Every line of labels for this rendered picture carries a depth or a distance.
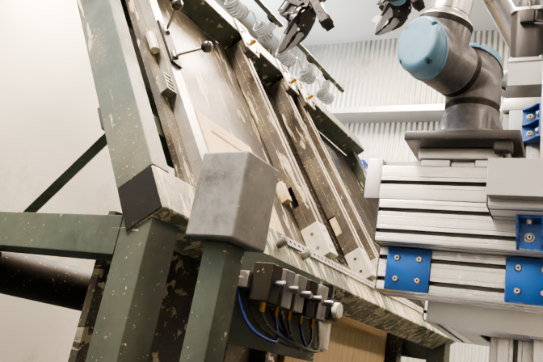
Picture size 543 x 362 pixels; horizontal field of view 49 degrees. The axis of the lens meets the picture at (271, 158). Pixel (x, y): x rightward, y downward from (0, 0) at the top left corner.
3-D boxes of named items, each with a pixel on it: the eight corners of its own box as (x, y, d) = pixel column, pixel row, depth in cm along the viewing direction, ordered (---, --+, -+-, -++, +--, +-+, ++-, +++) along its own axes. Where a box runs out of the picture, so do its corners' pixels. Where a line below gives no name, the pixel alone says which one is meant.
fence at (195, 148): (204, 209, 153) (216, 200, 152) (134, -12, 207) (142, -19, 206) (215, 215, 157) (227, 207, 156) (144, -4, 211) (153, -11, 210)
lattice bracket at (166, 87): (160, 93, 173) (168, 87, 172) (155, 77, 177) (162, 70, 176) (169, 99, 176) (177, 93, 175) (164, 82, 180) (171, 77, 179)
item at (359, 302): (124, 233, 128) (163, 207, 125) (115, 189, 135) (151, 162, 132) (437, 351, 299) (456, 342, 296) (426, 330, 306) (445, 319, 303)
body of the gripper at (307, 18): (286, 27, 173) (310, -7, 174) (308, 36, 168) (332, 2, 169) (275, 11, 167) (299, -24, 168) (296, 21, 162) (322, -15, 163)
